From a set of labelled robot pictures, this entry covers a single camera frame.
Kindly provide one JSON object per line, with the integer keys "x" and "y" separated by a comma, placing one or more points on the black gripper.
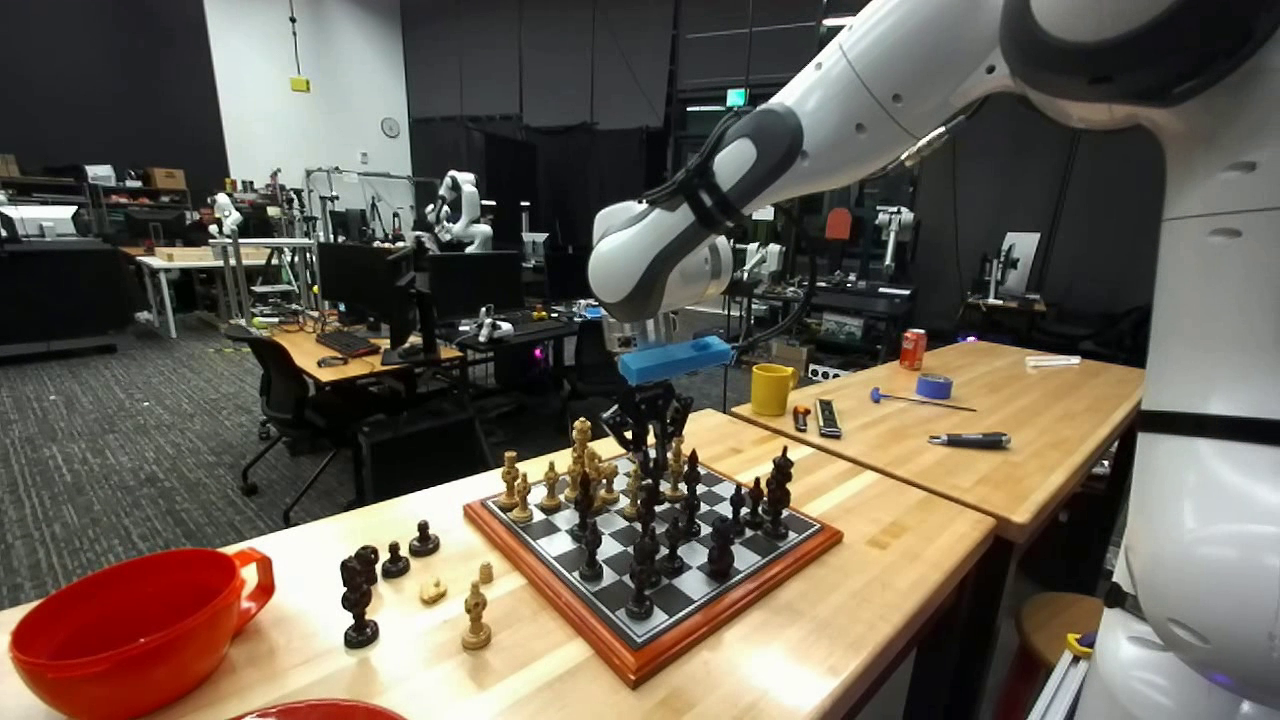
{"x": 651, "y": 399}

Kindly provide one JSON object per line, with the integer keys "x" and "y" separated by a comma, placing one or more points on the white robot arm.
{"x": 653, "y": 255}

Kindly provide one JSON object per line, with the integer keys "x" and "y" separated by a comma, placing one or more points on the tall tan chess king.
{"x": 582, "y": 452}

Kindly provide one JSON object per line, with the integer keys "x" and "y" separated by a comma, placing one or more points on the black chess piece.
{"x": 645, "y": 515}
{"x": 695, "y": 497}
{"x": 584, "y": 497}
{"x": 643, "y": 587}
{"x": 737, "y": 508}
{"x": 673, "y": 550}
{"x": 588, "y": 550}
{"x": 723, "y": 550}
{"x": 755, "y": 506}

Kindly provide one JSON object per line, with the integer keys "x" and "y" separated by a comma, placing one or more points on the tall black chess king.
{"x": 777, "y": 492}

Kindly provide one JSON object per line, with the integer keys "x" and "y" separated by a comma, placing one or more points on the wood framed chess board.
{"x": 695, "y": 602}

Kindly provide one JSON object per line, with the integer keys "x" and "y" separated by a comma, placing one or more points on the small tan chess piece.
{"x": 432, "y": 588}
{"x": 487, "y": 575}

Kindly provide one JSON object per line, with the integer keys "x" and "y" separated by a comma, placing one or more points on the black chess pawn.
{"x": 426, "y": 542}
{"x": 399, "y": 560}

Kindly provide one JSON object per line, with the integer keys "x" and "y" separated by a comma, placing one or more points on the black chess knight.
{"x": 358, "y": 587}

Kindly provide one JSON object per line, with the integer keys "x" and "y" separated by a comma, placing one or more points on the yellow cup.
{"x": 773, "y": 390}

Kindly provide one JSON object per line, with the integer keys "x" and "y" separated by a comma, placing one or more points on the black computer monitor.
{"x": 472, "y": 281}
{"x": 361, "y": 281}

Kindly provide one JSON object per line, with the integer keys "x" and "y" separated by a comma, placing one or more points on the red can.
{"x": 914, "y": 348}

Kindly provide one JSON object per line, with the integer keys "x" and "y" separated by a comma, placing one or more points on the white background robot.
{"x": 460, "y": 213}

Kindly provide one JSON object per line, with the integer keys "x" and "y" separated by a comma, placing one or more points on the black keyboard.
{"x": 345, "y": 341}

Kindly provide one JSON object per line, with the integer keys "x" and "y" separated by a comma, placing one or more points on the green exit sign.
{"x": 737, "y": 97}

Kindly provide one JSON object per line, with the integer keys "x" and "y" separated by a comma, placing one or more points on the wooden office desk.
{"x": 305, "y": 355}

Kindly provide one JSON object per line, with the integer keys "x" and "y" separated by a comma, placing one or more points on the black office chair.
{"x": 283, "y": 385}

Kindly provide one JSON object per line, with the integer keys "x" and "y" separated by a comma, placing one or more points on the white backed monitor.
{"x": 1016, "y": 262}

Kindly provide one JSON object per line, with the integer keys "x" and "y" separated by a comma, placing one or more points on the white flat strip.
{"x": 1053, "y": 361}

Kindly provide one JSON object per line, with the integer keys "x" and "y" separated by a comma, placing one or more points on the red plate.
{"x": 320, "y": 711}

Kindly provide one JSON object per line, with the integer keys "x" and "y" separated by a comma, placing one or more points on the round wooden stool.
{"x": 1061, "y": 626}

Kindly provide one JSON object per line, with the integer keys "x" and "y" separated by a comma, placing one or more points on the white legged table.
{"x": 201, "y": 258}

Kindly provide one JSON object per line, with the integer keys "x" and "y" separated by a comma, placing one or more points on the cardboard box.
{"x": 166, "y": 178}

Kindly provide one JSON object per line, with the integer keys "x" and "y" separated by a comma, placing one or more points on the black cabinet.
{"x": 63, "y": 295}

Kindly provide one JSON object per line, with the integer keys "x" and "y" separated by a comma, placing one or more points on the round wall clock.
{"x": 388, "y": 124}

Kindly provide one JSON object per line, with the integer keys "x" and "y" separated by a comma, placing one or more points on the yellow wall sign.
{"x": 303, "y": 87}

